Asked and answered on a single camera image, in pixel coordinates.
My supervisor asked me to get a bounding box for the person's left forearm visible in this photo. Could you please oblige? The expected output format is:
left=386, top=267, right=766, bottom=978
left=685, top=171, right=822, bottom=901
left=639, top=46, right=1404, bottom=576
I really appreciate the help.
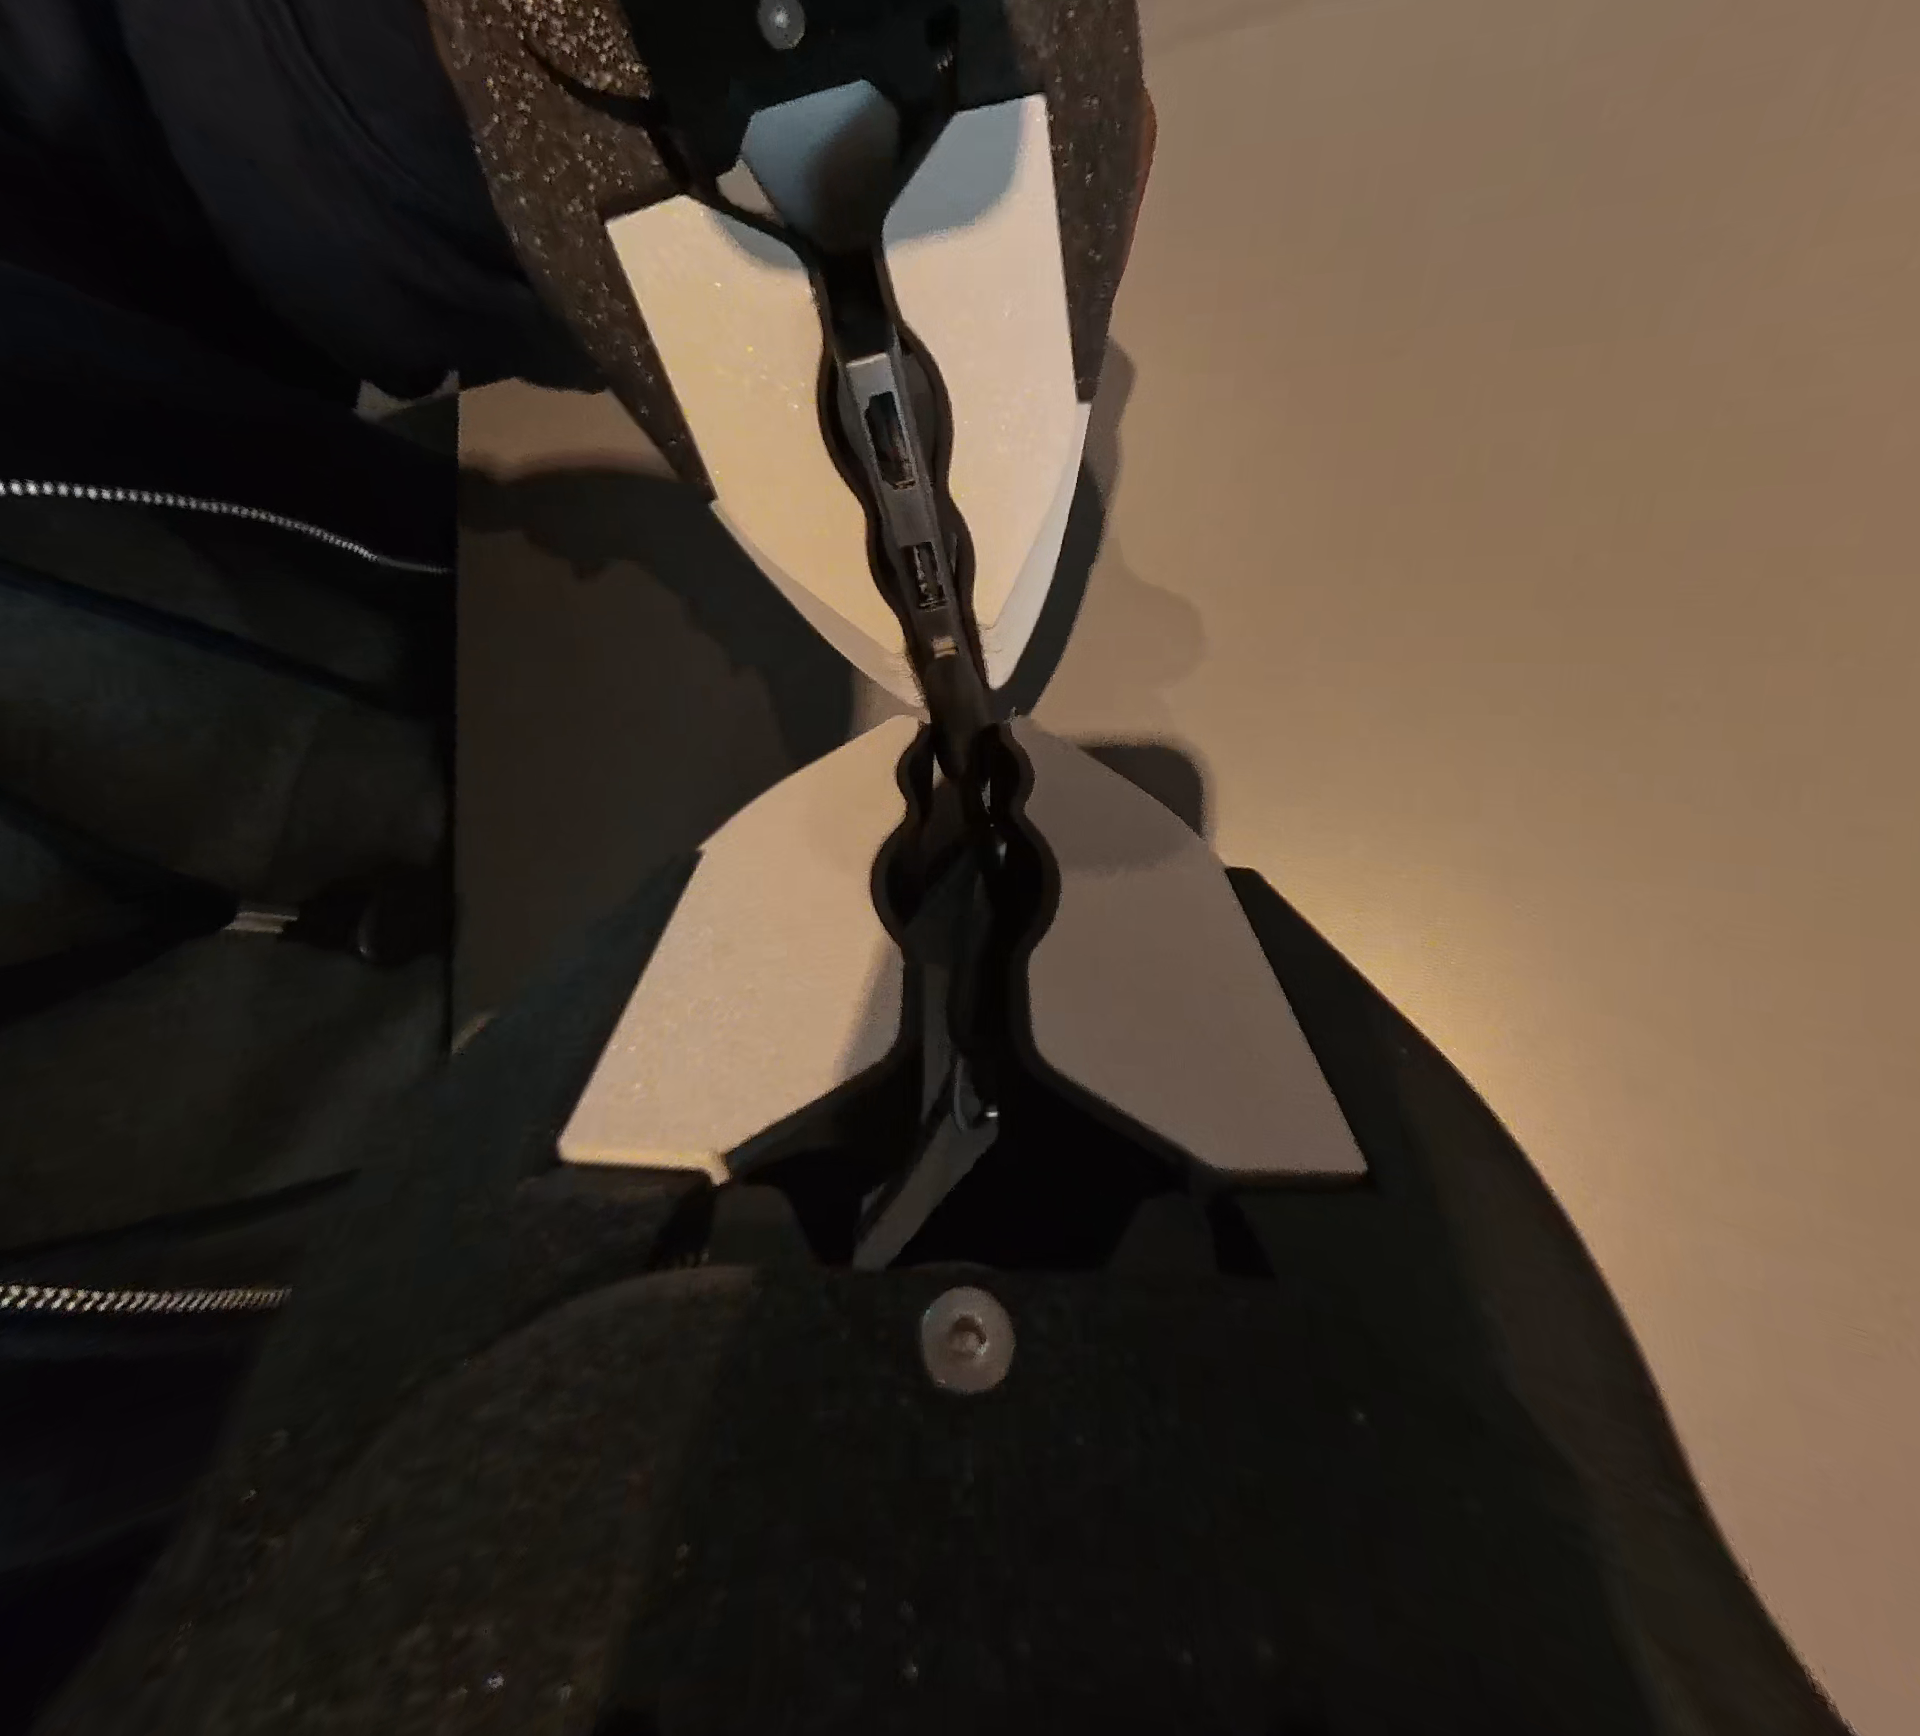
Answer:
left=0, top=0, right=603, bottom=403

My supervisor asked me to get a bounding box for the grey usb hub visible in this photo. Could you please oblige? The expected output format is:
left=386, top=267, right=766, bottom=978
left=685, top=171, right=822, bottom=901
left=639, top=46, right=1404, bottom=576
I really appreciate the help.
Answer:
left=816, top=235, right=1010, bottom=733

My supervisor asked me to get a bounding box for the person's torso in dark jacket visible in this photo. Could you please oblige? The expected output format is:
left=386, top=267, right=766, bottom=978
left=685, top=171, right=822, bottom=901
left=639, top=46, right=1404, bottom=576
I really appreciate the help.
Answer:
left=0, top=265, right=469, bottom=1618

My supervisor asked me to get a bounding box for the black usb cable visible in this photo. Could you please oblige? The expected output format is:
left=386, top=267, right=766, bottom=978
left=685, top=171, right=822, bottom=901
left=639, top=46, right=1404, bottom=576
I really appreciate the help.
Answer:
left=888, top=589, right=1053, bottom=1078

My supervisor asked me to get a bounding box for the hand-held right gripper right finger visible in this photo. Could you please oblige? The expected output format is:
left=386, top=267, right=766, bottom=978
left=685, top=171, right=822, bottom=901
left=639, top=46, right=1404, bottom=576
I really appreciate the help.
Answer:
left=985, top=708, right=1374, bottom=1204

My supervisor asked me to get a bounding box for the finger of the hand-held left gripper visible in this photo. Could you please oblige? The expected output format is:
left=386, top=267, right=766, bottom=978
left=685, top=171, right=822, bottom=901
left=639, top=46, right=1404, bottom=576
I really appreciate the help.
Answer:
left=894, top=91, right=1101, bottom=693
left=601, top=182, right=909, bottom=693

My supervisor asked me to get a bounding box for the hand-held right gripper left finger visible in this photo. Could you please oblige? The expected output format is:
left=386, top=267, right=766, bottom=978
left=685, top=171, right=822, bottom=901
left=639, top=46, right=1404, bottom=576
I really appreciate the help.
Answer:
left=557, top=708, right=950, bottom=1197

